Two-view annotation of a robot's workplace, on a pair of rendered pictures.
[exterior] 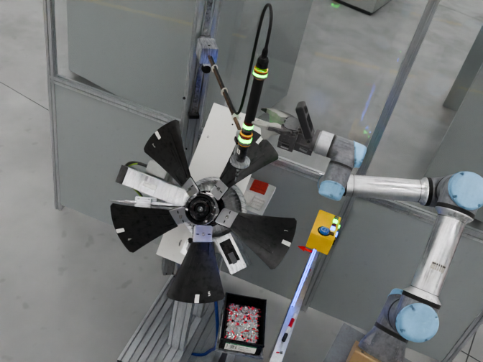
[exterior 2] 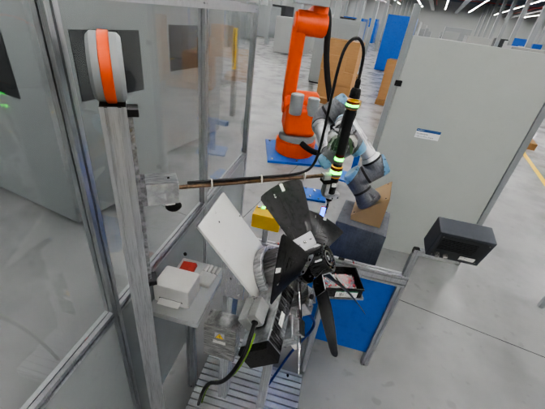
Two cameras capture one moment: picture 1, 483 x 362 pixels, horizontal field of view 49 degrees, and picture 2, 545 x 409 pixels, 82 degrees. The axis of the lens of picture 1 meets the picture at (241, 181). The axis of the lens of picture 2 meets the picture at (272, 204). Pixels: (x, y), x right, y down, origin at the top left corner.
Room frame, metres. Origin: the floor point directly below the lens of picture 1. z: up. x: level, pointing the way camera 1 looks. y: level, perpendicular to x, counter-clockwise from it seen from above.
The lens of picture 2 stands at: (1.74, 1.09, 2.04)
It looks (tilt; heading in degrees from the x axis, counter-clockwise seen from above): 32 degrees down; 267
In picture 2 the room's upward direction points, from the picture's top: 8 degrees clockwise
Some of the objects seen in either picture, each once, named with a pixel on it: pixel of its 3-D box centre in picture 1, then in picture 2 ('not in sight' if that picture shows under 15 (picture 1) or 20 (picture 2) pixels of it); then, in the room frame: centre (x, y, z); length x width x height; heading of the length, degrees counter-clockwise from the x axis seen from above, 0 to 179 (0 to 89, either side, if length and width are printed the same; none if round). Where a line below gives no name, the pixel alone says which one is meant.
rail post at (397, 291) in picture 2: not in sight; (379, 328); (0.87, -0.22, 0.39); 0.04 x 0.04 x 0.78; 78
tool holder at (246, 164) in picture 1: (241, 149); (330, 184); (1.47, 0.02, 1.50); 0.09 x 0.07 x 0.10; 23
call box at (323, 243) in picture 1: (323, 233); (267, 219); (1.68, -0.39, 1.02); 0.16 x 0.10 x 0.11; 168
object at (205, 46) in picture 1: (206, 50); (160, 188); (2.04, 0.27, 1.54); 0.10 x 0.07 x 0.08; 23
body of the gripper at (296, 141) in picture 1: (298, 136); (341, 137); (1.43, -0.14, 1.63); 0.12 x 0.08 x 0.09; 78
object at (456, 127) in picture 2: not in sight; (440, 157); (0.17, -1.55, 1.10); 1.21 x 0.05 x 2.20; 168
